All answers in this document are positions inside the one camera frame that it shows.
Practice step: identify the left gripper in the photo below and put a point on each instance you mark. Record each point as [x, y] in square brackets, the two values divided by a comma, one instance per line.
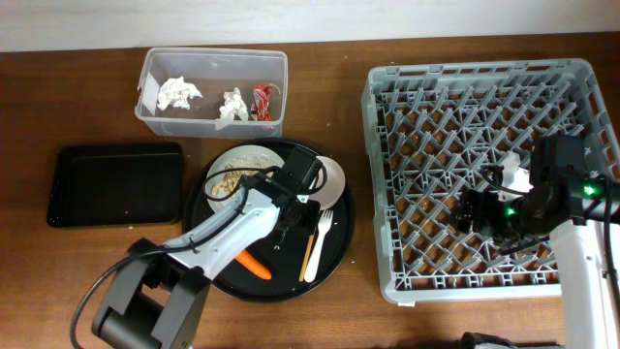
[309, 225]

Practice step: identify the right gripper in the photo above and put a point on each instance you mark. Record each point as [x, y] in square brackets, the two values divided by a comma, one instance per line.
[465, 205]

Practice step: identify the white plastic fork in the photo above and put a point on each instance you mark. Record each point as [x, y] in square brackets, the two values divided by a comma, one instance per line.
[324, 226]

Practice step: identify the wooden chopstick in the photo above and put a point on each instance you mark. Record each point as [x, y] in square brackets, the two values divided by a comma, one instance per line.
[306, 258]

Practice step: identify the pink bowl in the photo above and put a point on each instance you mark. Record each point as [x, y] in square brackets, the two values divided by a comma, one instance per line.
[334, 187]

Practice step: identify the grey plate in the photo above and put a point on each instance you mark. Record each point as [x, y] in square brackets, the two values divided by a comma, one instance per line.
[243, 150]

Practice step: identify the peanut shells and rice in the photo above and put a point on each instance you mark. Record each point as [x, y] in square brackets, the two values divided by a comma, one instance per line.
[223, 184]

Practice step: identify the red snack wrapper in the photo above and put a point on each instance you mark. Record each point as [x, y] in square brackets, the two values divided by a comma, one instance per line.
[261, 102]

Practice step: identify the tissue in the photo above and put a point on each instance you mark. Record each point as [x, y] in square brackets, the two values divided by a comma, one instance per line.
[176, 93]
[233, 108]

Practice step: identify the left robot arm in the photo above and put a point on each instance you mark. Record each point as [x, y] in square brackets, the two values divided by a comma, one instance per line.
[158, 292]

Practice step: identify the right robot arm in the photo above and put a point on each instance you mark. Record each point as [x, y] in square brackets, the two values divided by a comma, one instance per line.
[573, 210]

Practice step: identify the grey dishwasher rack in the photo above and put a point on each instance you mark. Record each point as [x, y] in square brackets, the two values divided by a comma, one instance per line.
[428, 131]

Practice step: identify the round black tray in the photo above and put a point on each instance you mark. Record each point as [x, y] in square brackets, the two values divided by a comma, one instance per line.
[281, 253]

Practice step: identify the orange carrot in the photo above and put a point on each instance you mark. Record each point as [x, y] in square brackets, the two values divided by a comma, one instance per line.
[253, 265]

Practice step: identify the clear plastic bin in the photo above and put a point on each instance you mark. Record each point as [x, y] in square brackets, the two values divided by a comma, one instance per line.
[214, 72]

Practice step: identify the black rectangular tray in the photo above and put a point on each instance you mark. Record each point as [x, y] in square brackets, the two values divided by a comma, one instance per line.
[116, 184]

